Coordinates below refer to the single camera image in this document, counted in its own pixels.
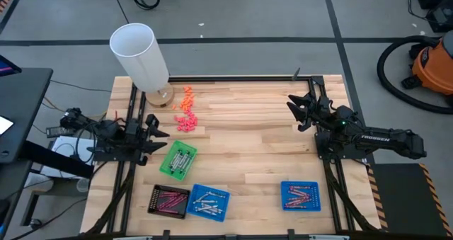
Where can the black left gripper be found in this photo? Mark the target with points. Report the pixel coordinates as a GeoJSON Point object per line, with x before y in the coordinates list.
{"type": "Point", "coordinates": [139, 137]}

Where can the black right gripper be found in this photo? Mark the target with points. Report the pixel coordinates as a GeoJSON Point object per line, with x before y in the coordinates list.
{"type": "Point", "coordinates": [320, 114]}

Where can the red crayon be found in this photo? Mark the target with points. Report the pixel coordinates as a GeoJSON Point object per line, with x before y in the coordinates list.
{"type": "Point", "coordinates": [116, 113]}

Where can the magenta paper-wrapped crayon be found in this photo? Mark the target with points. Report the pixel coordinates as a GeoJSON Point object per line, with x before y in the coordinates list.
{"type": "Point", "coordinates": [170, 194]}
{"type": "Point", "coordinates": [171, 204]}
{"type": "Point", "coordinates": [175, 200]}
{"type": "Point", "coordinates": [168, 211]}

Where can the blue plastic basket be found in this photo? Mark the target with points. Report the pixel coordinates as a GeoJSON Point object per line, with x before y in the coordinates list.
{"type": "Point", "coordinates": [316, 188]}
{"type": "Point", "coordinates": [193, 211]}

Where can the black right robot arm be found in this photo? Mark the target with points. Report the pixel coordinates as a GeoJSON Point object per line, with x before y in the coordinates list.
{"type": "Point", "coordinates": [375, 139]}

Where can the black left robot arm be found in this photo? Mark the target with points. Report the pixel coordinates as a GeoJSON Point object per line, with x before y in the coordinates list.
{"type": "Point", "coordinates": [106, 130]}

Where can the green plastic basket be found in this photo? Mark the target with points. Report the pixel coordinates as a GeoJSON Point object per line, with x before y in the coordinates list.
{"type": "Point", "coordinates": [166, 171]}

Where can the pink foam earplug pile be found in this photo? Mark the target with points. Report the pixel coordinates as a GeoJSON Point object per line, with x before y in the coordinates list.
{"type": "Point", "coordinates": [187, 123]}

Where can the orange foam earplug pile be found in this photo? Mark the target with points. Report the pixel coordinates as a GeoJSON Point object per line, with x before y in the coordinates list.
{"type": "Point", "coordinates": [187, 100]}

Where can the black plastic basket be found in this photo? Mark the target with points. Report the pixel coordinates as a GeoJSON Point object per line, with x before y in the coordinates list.
{"type": "Point", "coordinates": [153, 199]}

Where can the clear plastic cup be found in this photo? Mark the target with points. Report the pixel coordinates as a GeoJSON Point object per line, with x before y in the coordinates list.
{"type": "Point", "coordinates": [83, 185]}

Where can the white cylinder table lamp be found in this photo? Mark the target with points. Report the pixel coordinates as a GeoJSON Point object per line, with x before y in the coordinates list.
{"type": "Point", "coordinates": [139, 56]}

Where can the white cardboard box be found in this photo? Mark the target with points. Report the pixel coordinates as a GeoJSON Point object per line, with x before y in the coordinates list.
{"type": "Point", "coordinates": [67, 148]}

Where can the orange shop vacuum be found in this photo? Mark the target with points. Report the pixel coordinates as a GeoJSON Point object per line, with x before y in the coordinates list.
{"type": "Point", "coordinates": [380, 68]}
{"type": "Point", "coordinates": [435, 66]}

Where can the black power adapter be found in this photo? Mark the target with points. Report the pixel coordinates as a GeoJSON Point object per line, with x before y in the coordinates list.
{"type": "Point", "coordinates": [56, 132]}

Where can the black desk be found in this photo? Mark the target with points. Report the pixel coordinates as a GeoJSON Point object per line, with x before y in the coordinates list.
{"type": "Point", "coordinates": [24, 102]}

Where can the black platform striped edge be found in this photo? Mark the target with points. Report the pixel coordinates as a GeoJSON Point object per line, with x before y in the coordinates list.
{"type": "Point", "coordinates": [407, 197]}

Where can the white paper sheet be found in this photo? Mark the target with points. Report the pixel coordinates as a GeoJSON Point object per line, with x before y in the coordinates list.
{"type": "Point", "coordinates": [4, 125]}

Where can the dark tablet screen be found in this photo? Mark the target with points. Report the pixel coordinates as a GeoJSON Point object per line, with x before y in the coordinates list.
{"type": "Point", "coordinates": [7, 67]}

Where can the black equipment cases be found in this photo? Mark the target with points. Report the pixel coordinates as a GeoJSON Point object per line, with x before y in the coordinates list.
{"type": "Point", "coordinates": [440, 17]}

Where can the black aluminium table frame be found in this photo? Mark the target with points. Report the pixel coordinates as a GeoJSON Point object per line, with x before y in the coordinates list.
{"type": "Point", "coordinates": [240, 79]}

